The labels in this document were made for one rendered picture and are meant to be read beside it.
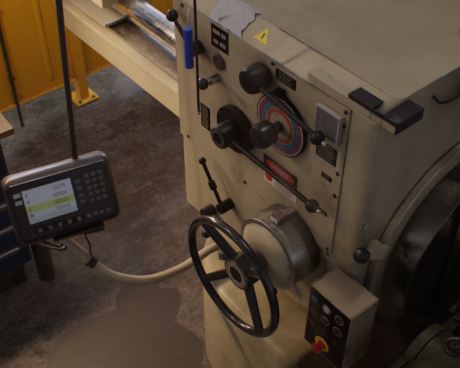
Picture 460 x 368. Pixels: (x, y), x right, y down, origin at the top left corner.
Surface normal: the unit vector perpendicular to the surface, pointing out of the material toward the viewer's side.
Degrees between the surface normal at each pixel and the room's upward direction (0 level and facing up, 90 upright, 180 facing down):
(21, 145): 0
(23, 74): 90
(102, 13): 0
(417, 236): 54
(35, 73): 90
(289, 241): 37
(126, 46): 0
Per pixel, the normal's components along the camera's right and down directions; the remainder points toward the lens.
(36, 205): 0.40, 0.34
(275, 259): -0.41, 0.37
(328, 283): 0.00, -0.73
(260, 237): -0.70, -0.01
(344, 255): -0.77, 0.43
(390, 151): 0.64, 0.53
